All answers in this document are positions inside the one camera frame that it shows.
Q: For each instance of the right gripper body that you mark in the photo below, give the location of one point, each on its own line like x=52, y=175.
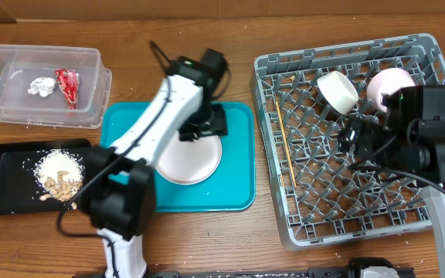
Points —
x=375, y=150

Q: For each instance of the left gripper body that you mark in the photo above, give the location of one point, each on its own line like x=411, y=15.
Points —
x=208, y=120

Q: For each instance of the pink plate with food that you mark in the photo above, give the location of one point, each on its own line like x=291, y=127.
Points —
x=190, y=162

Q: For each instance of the white bowl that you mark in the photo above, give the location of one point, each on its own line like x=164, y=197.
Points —
x=387, y=82
x=338, y=91

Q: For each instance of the red snack wrapper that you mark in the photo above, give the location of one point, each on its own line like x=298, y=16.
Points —
x=69, y=82

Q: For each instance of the rice and peanut scraps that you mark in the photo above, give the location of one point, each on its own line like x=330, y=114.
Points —
x=58, y=174

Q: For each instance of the white tissue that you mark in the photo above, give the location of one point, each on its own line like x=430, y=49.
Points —
x=43, y=86

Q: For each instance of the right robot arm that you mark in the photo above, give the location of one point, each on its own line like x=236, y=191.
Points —
x=410, y=143

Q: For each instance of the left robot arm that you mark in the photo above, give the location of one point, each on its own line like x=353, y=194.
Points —
x=119, y=196

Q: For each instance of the grey dishwasher rack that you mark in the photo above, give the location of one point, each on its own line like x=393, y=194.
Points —
x=330, y=203

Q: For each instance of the teal serving tray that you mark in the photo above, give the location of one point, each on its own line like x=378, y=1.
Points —
x=232, y=187

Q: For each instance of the clear plastic bin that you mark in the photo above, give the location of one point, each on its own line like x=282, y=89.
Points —
x=22, y=65

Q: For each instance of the black tray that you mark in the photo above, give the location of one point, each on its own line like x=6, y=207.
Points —
x=20, y=190

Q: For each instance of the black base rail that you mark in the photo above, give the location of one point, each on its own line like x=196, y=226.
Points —
x=362, y=267

